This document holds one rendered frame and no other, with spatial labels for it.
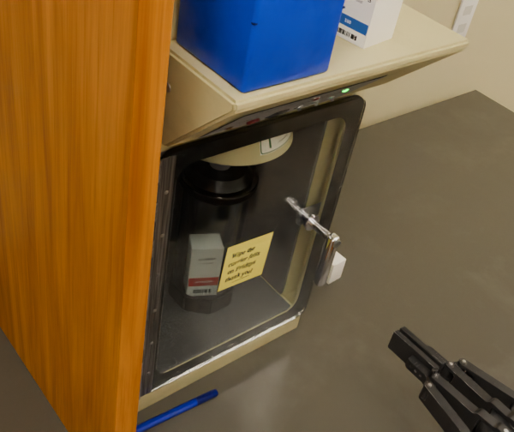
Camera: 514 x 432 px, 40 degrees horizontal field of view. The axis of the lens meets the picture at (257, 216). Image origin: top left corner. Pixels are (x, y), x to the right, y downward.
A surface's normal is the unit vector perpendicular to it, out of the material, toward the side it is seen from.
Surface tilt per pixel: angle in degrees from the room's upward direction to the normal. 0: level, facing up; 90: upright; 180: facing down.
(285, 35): 90
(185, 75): 90
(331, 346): 0
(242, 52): 90
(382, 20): 90
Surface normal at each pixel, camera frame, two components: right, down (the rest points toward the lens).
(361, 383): 0.16, -0.76
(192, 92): -0.76, 0.30
